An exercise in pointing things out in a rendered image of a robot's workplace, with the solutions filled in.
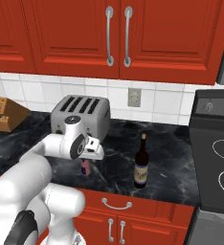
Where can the pink juice bottle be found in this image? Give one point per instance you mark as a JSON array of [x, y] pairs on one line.
[[85, 166]]

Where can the red base cupboard door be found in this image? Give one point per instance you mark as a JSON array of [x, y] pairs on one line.
[[94, 229], [152, 233]]

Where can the dark wine bottle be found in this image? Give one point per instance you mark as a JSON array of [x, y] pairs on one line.
[[141, 164]]

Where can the grey wall outlet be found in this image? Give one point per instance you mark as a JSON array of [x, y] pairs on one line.
[[134, 97]]

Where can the red wall cupboard door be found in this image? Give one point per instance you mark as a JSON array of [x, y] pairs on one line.
[[174, 38], [8, 35], [72, 35]]

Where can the black stove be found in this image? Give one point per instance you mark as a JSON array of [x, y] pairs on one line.
[[214, 150]]

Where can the red drawer front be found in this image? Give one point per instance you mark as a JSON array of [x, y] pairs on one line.
[[142, 204]]

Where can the wooden knife block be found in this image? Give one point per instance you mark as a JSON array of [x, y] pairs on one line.
[[7, 114]]

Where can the silver four-slot toaster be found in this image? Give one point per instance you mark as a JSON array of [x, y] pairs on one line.
[[85, 111]]

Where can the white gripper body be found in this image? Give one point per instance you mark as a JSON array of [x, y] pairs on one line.
[[94, 153]]

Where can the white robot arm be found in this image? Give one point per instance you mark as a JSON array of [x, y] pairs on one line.
[[27, 178]]

